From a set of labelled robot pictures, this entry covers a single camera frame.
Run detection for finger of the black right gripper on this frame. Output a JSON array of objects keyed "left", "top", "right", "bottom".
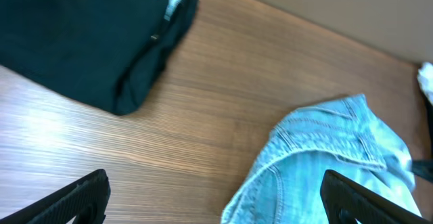
[{"left": 411, "top": 160, "right": 433, "bottom": 183}]

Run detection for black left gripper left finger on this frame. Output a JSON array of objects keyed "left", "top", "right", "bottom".
[{"left": 1, "top": 169, "right": 111, "bottom": 224}]

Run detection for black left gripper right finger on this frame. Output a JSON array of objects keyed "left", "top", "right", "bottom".
[{"left": 320, "top": 170, "right": 430, "bottom": 224}]

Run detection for light blue denim shorts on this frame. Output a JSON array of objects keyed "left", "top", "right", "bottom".
[{"left": 221, "top": 95, "right": 419, "bottom": 223}]

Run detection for white printed t-shirt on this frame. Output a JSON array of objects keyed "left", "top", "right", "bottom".
[{"left": 417, "top": 62, "right": 433, "bottom": 104}]

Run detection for folded black garment stack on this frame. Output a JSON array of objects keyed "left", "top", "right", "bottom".
[{"left": 1, "top": 0, "right": 198, "bottom": 116}]

